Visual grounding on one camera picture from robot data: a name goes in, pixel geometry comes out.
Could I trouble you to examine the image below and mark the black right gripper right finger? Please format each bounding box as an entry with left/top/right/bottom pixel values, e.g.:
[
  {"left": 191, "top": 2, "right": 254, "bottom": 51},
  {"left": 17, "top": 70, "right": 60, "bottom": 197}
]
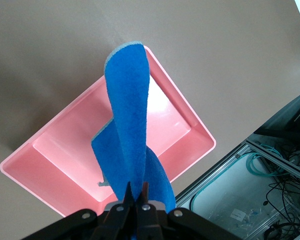
[{"left": 136, "top": 181, "right": 241, "bottom": 240}]

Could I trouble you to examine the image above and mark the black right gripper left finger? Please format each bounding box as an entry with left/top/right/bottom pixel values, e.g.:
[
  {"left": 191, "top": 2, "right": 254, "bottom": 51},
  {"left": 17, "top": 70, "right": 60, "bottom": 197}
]
[{"left": 22, "top": 181, "right": 136, "bottom": 240}]

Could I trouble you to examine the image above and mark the blue microfibre cloth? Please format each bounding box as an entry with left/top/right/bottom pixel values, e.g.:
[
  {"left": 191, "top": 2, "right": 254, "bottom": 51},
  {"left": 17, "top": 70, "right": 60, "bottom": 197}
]
[{"left": 90, "top": 41, "right": 177, "bottom": 240}]

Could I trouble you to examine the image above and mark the pink plastic bin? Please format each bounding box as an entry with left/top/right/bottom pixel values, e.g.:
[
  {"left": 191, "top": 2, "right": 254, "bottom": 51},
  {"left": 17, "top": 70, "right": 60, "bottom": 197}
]
[{"left": 0, "top": 44, "right": 217, "bottom": 218}]

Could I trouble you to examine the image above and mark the dark black panel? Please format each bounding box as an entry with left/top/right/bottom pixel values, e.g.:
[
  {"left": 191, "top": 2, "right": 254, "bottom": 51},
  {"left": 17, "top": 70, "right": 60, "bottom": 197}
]
[{"left": 253, "top": 88, "right": 300, "bottom": 145}]

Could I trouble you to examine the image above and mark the aluminium table frame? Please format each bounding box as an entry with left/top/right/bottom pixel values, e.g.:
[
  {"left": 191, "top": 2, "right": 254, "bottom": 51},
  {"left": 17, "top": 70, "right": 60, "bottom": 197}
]
[{"left": 176, "top": 138, "right": 300, "bottom": 240}]

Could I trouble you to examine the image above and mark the teal coiled cable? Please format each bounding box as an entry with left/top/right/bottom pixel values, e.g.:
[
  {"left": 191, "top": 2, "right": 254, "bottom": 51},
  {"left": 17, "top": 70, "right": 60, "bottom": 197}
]
[{"left": 191, "top": 144, "right": 287, "bottom": 213}]

